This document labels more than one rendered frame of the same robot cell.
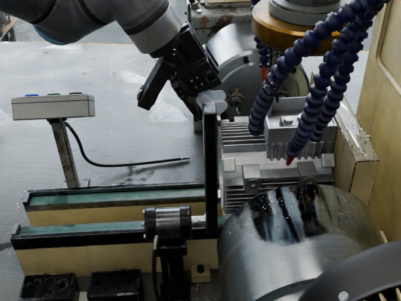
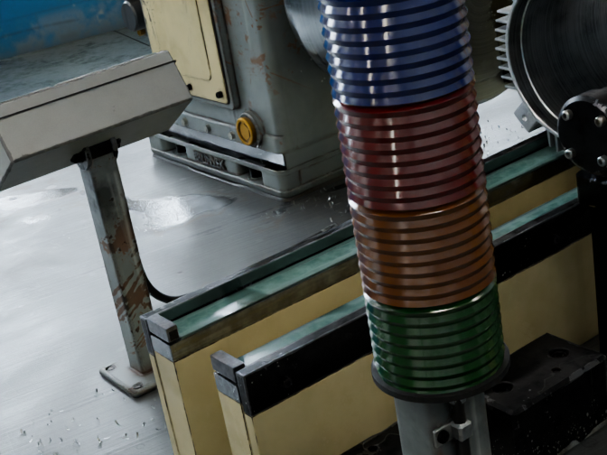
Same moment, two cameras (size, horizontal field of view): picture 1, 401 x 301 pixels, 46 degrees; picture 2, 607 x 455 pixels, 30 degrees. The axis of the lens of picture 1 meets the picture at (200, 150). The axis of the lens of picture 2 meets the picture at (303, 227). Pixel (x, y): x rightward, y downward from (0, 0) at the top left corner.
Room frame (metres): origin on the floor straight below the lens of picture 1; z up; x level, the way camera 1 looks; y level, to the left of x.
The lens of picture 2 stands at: (0.04, 0.67, 1.30)
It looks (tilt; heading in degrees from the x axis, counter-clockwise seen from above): 23 degrees down; 329
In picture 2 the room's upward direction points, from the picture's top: 10 degrees counter-clockwise
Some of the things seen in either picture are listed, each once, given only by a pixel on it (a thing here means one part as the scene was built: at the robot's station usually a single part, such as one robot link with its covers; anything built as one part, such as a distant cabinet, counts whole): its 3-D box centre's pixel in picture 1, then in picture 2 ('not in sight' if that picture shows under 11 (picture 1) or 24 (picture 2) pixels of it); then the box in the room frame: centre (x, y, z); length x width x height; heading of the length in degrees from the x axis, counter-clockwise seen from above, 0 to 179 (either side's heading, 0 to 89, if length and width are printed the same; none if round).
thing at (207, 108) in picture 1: (209, 174); not in sight; (0.58, -0.01, 1.12); 0.04 x 0.03 x 0.26; 92
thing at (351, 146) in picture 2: not in sight; (409, 136); (0.41, 0.39, 1.14); 0.06 x 0.06 x 0.04
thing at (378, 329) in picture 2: not in sight; (434, 322); (0.41, 0.39, 1.05); 0.06 x 0.06 x 0.04
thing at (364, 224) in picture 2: not in sight; (422, 232); (0.41, 0.39, 1.10); 0.06 x 0.06 x 0.04
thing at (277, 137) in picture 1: (295, 127); not in sight; (0.72, -0.18, 1.11); 0.12 x 0.11 x 0.07; 91
